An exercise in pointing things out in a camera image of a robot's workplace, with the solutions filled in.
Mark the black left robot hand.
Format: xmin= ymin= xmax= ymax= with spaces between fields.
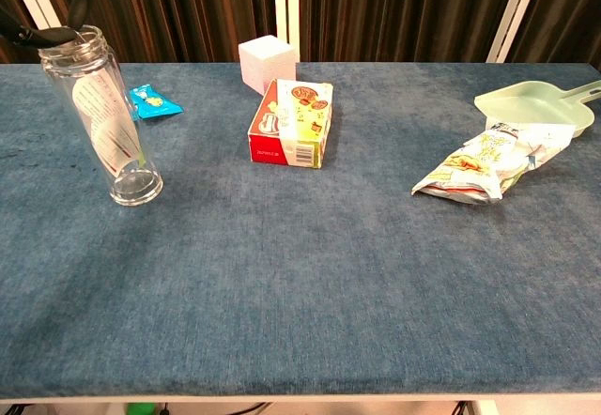
xmin=0 ymin=0 xmax=116 ymax=50

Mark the clear glass jar with paper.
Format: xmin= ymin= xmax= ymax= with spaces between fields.
xmin=36 ymin=24 xmax=164 ymax=208

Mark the dark brown curtain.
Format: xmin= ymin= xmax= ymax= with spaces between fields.
xmin=297 ymin=0 xmax=601 ymax=65
xmin=0 ymin=0 xmax=278 ymax=64

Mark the white paper leaflet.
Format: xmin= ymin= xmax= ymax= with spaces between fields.
xmin=70 ymin=67 xmax=147 ymax=177

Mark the blue snack packet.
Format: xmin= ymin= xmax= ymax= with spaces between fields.
xmin=129 ymin=85 xmax=185 ymax=121

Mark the white foam cube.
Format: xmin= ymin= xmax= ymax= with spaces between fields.
xmin=238 ymin=35 xmax=298 ymax=97

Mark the red and white carton box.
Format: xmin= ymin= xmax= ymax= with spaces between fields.
xmin=247 ymin=78 xmax=334 ymax=170

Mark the blue table cloth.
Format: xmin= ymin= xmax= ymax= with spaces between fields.
xmin=0 ymin=61 xmax=601 ymax=400

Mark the white and green snack bag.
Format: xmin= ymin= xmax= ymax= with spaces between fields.
xmin=410 ymin=122 xmax=578 ymax=206

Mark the pale green plastic scoop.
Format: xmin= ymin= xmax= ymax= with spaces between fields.
xmin=473 ymin=79 xmax=601 ymax=138

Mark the white upright frame post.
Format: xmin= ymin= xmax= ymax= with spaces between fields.
xmin=272 ymin=0 xmax=301 ymax=63

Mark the white slotted frame post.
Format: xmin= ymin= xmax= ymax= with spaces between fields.
xmin=485 ymin=0 xmax=548 ymax=64

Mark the black cable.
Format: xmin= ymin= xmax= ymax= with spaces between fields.
xmin=232 ymin=402 xmax=273 ymax=415

